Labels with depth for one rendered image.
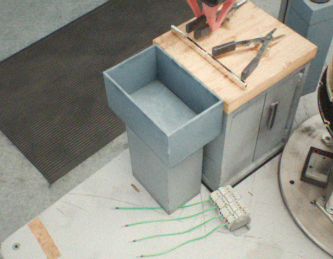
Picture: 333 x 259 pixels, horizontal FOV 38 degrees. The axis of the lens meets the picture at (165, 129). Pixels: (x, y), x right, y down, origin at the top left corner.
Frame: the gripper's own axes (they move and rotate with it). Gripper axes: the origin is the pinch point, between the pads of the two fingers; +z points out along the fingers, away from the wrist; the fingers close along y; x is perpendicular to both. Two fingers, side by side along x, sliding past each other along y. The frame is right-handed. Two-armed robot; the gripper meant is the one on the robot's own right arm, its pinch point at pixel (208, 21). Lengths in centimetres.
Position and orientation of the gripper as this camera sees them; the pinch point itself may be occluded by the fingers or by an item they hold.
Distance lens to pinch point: 82.7
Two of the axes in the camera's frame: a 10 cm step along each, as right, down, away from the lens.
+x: 7.7, -5.1, 3.9
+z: 0.2, 6.2, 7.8
